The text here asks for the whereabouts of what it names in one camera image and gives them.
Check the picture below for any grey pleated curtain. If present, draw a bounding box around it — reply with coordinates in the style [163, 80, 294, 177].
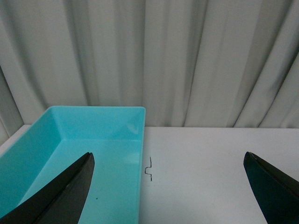
[0, 0, 299, 142]

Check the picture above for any turquoise plastic storage bin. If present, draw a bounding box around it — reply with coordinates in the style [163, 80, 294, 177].
[0, 106, 146, 224]

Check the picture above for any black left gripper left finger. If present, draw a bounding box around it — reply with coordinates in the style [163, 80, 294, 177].
[0, 152, 94, 224]

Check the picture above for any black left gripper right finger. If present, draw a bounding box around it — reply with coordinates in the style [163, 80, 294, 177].
[243, 152, 299, 224]

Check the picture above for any black marker line on table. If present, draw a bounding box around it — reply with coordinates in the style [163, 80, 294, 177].
[144, 157, 152, 181]

